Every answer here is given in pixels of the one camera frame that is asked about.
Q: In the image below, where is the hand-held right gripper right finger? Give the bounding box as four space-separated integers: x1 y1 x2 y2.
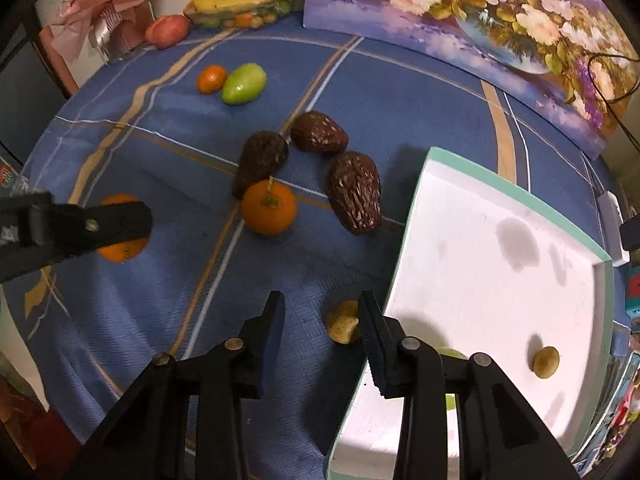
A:
359 290 576 480

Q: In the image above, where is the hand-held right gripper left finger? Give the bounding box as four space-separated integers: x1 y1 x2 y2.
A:
75 290 287 480

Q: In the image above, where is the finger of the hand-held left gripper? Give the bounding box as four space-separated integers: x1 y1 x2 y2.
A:
30 201 154 267

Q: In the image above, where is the small tan round fruit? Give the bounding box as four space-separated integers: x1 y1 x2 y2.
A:
325 300 361 345
532 346 561 379

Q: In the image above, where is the small green fruit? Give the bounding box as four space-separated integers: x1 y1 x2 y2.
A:
434 347 471 411

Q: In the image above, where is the white tray with green rim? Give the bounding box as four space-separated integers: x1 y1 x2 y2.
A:
325 146 615 480

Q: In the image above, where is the orange tangerine with stem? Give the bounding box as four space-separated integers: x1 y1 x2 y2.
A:
240 176 298 237

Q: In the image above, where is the large green mango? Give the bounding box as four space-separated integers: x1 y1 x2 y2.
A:
221 63 267 106

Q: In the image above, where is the printed packet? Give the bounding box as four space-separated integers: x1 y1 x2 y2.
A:
0 157 31 201

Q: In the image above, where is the red apple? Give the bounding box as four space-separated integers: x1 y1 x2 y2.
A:
145 15 190 50

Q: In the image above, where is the pink flower bouquet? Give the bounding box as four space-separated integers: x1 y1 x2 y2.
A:
39 0 152 68

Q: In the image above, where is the blue plaid tablecloth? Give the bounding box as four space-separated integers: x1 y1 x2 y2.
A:
0 25 632 480

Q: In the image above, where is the teal box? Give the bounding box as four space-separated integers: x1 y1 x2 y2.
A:
625 270 640 317

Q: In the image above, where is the white power strip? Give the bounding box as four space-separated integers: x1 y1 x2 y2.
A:
596 191 631 267

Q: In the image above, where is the flower painting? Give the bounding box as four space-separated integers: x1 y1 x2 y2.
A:
302 0 640 161

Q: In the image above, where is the black cable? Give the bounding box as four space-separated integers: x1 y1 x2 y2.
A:
587 45 640 152

